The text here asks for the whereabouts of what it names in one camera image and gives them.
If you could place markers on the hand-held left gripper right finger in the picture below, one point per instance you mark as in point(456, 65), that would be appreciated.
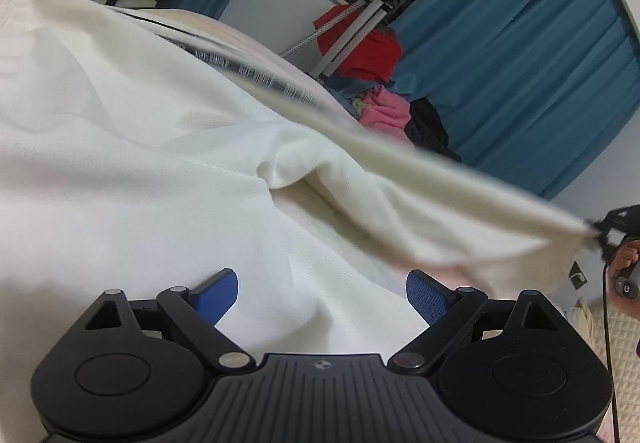
point(426, 298)

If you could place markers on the wall socket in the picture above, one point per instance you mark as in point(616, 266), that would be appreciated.
point(578, 274)

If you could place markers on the cream knitted blanket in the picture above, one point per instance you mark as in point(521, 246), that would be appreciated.
point(622, 373)

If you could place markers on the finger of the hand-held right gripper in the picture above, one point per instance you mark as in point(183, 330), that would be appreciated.
point(601, 229)

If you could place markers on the metal tripod stand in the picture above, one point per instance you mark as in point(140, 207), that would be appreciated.
point(357, 23)

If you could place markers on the person's right hand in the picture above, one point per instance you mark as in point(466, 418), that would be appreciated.
point(625, 257)

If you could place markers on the black cloth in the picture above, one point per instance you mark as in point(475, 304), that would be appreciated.
point(430, 128)

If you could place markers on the white garment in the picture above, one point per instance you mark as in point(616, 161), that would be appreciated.
point(150, 173)

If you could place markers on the red cloth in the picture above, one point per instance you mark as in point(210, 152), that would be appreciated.
point(367, 48)

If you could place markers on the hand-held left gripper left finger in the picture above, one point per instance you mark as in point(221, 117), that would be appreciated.
point(216, 295)

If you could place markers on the pink cloth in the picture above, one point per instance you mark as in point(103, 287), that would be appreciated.
point(386, 112)

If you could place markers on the striped pale bed sheet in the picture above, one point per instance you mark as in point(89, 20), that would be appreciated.
point(240, 58)

